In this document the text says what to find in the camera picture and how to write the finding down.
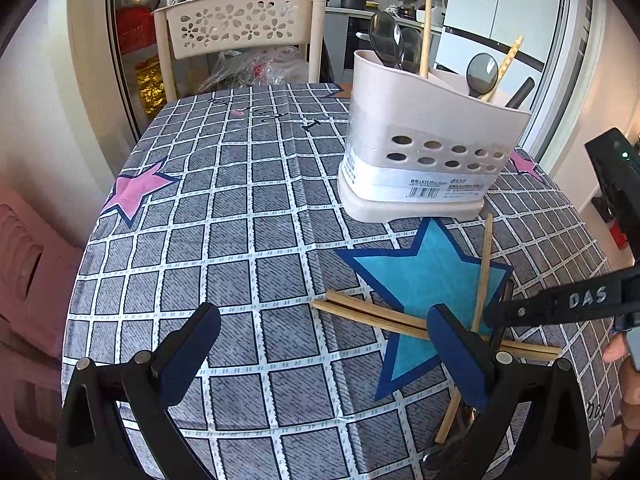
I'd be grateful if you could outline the gold foil bag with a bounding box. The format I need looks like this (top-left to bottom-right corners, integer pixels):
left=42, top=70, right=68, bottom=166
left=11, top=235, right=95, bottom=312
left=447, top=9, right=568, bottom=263
left=134, top=55, right=168, bottom=117

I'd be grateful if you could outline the beige plastic chair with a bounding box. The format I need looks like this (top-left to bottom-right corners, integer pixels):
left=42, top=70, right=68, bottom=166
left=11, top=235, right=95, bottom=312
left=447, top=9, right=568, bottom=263
left=151, top=0, right=337, bottom=106

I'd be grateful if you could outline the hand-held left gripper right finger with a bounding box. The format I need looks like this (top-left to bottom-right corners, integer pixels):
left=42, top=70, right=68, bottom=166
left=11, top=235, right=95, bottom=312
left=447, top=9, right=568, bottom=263
left=426, top=304, right=596, bottom=480

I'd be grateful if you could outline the black built-in oven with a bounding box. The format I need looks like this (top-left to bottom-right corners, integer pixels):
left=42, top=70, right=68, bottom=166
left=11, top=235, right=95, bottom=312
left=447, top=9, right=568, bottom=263
left=344, top=16, right=441, bottom=72

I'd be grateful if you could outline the grey checked star tablecloth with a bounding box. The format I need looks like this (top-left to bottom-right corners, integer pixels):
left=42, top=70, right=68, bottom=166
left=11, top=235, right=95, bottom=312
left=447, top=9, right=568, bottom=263
left=62, top=81, right=618, bottom=480

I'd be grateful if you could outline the stack of pink stools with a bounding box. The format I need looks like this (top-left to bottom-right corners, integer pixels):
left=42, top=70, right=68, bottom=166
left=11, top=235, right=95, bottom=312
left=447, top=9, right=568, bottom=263
left=0, top=182, right=83, bottom=356

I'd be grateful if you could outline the beige plastic utensil holder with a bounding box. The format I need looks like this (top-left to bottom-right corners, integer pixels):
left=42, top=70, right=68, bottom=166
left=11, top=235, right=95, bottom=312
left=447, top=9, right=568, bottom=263
left=337, top=49, right=532, bottom=222

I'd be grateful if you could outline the clear plastic bag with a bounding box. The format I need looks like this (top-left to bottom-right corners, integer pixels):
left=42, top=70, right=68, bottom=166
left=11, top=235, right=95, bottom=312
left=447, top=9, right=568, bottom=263
left=197, top=45, right=321, bottom=96

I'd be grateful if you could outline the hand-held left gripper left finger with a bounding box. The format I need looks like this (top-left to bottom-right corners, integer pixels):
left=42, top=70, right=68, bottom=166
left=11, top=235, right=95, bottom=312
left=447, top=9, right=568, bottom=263
left=55, top=302, right=222, bottom=480

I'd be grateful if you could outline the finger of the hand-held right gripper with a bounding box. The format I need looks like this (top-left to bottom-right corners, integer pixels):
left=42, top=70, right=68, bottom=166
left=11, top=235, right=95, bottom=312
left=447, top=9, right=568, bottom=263
left=482, top=289, right=558, bottom=329

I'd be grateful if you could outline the low pink plastic stool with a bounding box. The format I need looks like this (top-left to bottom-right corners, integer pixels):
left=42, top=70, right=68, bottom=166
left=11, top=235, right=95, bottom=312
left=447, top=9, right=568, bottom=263
left=0, top=340, right=66, bottom=466

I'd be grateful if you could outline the red container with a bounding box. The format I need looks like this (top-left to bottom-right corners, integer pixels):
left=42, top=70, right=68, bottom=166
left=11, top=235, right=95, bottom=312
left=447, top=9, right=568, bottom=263
left=116, top=7, right=157, bottom=56

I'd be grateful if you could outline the black chopstick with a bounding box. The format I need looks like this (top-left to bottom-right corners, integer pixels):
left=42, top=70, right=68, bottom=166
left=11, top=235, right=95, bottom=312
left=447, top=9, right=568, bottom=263
left=505, top=77, right=536, bottom=111
left=489, top=280, right=516, bottom=353

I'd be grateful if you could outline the white refrigerator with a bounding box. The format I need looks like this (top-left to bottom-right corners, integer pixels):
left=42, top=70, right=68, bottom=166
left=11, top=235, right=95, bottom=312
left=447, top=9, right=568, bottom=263
left=432, top=0, right=563, bottom=73

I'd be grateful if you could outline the person's right hand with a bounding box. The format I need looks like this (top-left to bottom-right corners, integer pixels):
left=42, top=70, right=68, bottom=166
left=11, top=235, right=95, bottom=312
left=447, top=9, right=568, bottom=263
left=602, top=334, right=640, bottom=430

